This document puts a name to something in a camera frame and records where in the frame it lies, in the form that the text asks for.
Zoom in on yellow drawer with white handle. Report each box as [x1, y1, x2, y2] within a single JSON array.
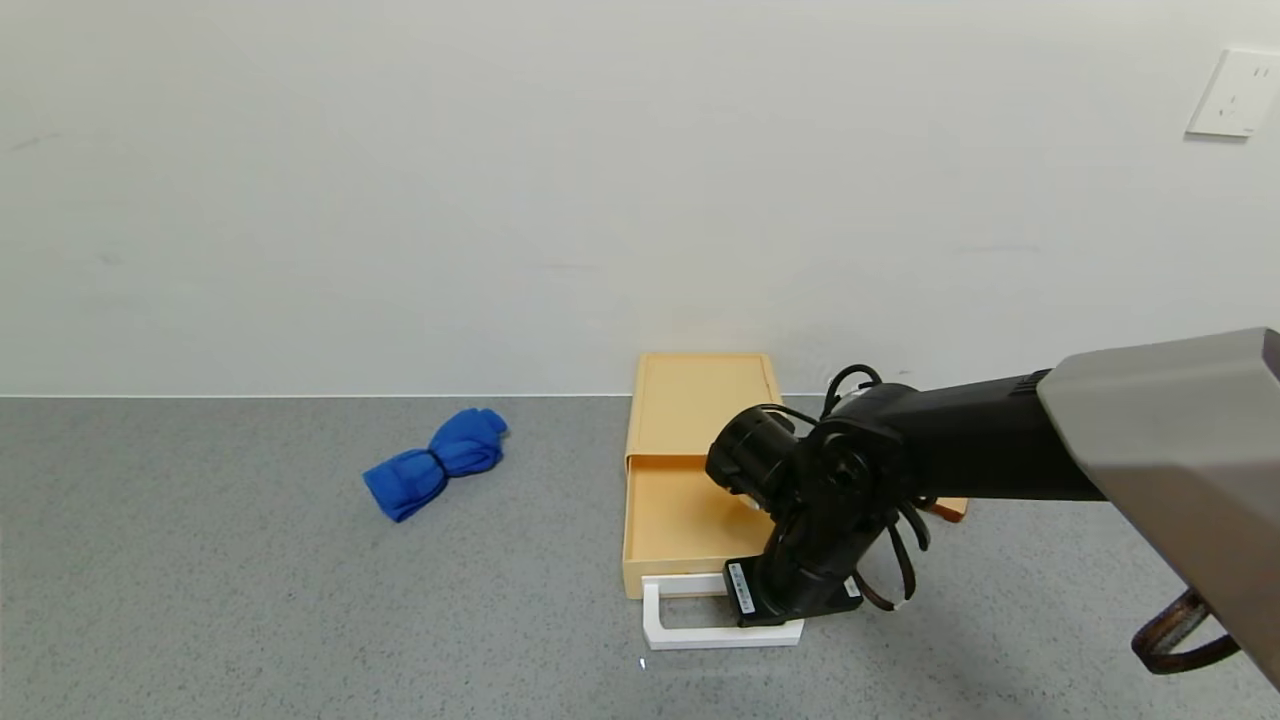
[[622, 455, 806, 651]]

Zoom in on white wall outlet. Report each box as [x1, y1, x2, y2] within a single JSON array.
[[1186, 47, 1280, 139]]

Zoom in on black camera cable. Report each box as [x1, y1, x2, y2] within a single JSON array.
[[760, 364, 887, 429]]

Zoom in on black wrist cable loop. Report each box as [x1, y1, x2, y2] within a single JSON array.
[[850, 495, 938, 613]]

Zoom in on brown braided cable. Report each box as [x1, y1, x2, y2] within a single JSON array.
[[1131, 588, 1242, 675]]

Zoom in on blue rolled cloth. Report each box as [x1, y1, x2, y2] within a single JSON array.
[[362, 407, 509, 523]]

